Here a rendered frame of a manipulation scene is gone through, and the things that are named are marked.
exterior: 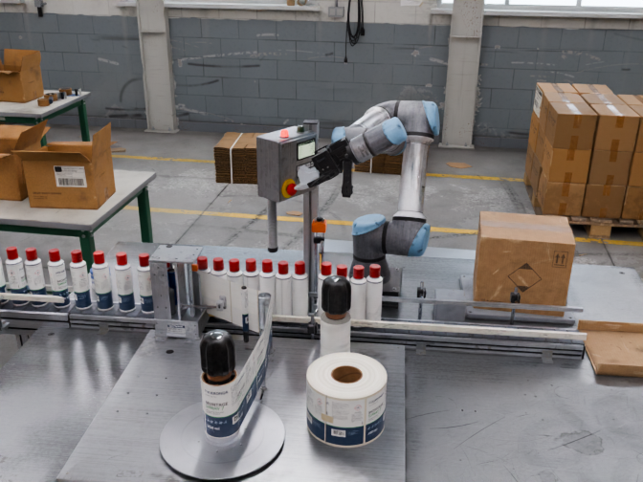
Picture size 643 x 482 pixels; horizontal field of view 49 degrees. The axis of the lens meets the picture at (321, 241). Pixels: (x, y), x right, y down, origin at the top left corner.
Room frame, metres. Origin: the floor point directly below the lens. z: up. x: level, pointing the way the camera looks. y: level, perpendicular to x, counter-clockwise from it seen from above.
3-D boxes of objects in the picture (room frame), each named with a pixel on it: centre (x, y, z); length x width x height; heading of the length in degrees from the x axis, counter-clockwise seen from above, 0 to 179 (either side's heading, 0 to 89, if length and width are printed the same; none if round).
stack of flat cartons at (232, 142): (6.11, 0.60, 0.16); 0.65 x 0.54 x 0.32; 85
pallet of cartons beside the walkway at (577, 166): (5.30, -2.10, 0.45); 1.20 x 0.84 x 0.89; 172
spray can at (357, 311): (1.96, -0.12, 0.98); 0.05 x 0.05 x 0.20
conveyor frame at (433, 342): (1.98, 0.00, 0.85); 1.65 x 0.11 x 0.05; 84
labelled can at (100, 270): (2.06, 0.72, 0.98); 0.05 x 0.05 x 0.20
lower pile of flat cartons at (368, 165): (6.41, -0.66, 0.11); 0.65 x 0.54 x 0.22; 78
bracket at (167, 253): (1.93, 0.44, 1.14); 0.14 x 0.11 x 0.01; 84
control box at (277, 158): (2.08, 0.10, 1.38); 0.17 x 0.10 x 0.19; 139
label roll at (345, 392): (1.47, -0.07, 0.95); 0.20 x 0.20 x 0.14
